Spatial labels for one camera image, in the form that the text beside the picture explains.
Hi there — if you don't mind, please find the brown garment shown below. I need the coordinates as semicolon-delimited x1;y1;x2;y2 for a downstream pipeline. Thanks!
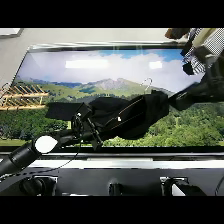
164;27;192;40

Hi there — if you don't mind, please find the black cable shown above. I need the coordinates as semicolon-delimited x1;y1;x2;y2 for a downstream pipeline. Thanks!
13;114;85;177
214;175;224;197

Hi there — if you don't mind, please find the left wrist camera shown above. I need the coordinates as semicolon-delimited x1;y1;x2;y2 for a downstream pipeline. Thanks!
73;102;104;152

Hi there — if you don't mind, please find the checked shirt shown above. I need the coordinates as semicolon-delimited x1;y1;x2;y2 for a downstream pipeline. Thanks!
181;27;224;76

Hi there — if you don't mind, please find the silver frame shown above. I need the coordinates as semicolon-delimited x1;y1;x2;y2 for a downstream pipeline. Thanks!
0;151;224;197

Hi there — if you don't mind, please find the black long-sleeved shirt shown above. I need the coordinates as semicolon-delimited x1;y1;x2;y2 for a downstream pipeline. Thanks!
44;89;171;142

